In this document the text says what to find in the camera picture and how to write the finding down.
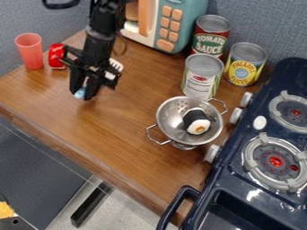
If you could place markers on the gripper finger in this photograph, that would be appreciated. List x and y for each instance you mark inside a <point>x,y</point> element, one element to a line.
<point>76,81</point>
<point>92,88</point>

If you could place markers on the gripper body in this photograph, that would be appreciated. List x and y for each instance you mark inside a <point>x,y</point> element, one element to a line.
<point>96,64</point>

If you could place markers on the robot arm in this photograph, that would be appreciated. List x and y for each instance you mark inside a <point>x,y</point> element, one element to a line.
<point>102,27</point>

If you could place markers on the red toy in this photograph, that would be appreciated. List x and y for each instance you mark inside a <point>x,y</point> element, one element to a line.
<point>55,56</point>

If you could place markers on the pink cup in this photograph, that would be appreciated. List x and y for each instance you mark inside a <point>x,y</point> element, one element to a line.
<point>30,51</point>

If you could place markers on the silver strainer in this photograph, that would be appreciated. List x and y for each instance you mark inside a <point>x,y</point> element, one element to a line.
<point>172,119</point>

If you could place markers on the toy microwave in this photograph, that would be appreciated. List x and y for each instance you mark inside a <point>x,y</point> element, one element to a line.
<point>172,24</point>

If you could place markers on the white label can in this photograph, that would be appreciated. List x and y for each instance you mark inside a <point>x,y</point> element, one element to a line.
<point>201,76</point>

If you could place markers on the toy sushi roll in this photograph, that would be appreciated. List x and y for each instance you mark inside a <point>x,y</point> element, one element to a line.
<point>196,121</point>

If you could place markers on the red tomato sauce can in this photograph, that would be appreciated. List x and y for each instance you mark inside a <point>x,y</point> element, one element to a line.
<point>210,37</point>

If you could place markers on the yellow label can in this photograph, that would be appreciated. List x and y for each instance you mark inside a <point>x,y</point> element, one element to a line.
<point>244,64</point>

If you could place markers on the toy stove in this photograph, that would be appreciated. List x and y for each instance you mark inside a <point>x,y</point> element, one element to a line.
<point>259,167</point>

